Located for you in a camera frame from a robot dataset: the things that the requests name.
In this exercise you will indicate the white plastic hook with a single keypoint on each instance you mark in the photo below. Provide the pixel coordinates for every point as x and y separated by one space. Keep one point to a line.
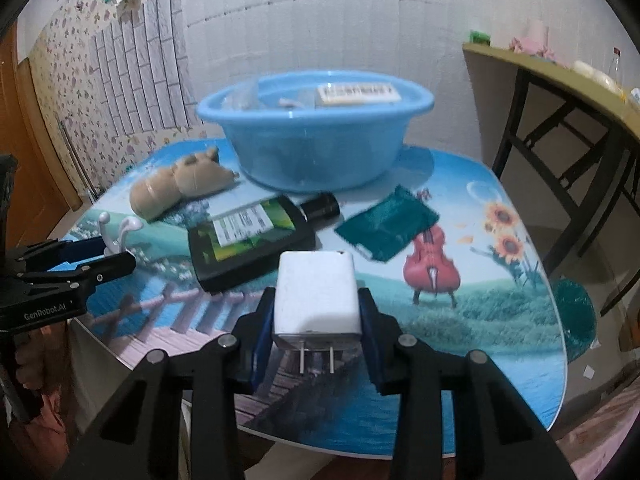
116 245

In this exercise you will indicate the person left hand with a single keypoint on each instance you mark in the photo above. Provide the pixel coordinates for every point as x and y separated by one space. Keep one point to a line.
44 365

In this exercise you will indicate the blue plastic basin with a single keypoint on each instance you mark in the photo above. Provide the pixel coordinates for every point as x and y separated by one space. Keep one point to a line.
303 147

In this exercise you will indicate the cream bun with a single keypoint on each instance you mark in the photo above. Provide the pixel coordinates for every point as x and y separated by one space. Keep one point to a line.
607 82
583 68

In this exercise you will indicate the black green shampoo bottle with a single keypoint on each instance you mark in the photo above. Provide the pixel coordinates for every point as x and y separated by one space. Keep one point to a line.
246 243

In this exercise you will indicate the glass bottle on shelf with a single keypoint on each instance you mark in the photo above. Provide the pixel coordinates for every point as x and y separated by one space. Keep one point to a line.
615 69

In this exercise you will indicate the wooden door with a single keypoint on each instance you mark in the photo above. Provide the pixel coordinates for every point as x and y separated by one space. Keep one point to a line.
43 192

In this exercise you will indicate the white roll on shelf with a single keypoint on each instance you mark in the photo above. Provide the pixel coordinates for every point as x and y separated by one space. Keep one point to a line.
538 34

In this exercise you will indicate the green box on shelf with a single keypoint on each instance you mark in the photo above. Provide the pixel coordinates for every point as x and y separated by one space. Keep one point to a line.
476 37

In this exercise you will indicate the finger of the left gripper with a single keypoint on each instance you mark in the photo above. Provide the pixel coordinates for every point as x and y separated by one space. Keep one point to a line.
50 253
87 275

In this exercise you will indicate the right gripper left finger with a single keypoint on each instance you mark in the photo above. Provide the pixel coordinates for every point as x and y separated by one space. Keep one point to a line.
136 435

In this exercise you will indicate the clear zip bag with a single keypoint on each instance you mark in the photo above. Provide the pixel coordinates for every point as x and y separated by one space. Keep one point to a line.
245 96

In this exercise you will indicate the pink cloth on shelf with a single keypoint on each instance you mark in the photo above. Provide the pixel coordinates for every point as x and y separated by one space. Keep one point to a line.
528 46

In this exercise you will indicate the tan plush bear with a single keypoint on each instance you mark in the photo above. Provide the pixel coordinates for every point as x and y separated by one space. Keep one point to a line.
192 176

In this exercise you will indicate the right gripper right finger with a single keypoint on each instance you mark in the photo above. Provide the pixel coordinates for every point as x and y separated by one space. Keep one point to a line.
496 434

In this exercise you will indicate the white power adapter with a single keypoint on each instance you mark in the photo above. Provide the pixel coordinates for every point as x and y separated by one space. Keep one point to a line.
316 305

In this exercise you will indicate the wooden side table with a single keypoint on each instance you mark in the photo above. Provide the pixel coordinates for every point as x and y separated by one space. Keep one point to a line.
586 151

